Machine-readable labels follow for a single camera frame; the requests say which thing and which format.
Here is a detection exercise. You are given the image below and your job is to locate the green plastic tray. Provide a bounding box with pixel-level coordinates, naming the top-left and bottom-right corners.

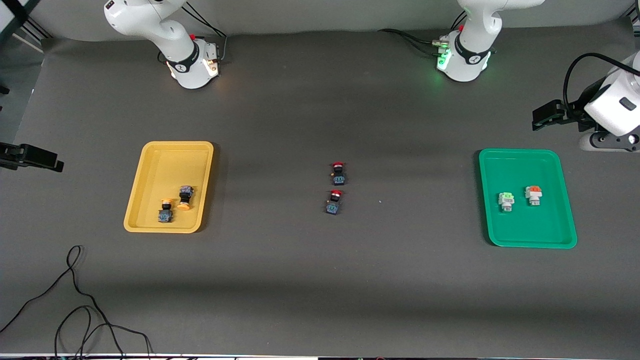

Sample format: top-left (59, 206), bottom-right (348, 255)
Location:
top-left (478, 148), bottom-right (578, 250)

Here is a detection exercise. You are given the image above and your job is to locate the yellow plastic tray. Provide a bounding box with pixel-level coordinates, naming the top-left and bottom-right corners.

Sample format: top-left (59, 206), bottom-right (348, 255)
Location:
top-left (123, 141), bottom-right (215, 234)

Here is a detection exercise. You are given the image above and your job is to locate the dark grey table mat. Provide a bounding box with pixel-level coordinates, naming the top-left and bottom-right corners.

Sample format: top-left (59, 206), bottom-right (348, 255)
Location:
top-left (0, 20), bottom-right (640, 358)

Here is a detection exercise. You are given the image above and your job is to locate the grey metal frame rail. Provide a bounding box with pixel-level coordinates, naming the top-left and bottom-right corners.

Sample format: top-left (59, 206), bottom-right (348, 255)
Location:
top-left (0, 15), bottom-right (53, 53)

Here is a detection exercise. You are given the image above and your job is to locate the thin black loose cable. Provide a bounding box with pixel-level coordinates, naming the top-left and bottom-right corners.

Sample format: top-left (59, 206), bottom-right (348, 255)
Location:
top-left (0, 245), bottom-right (153, 360)

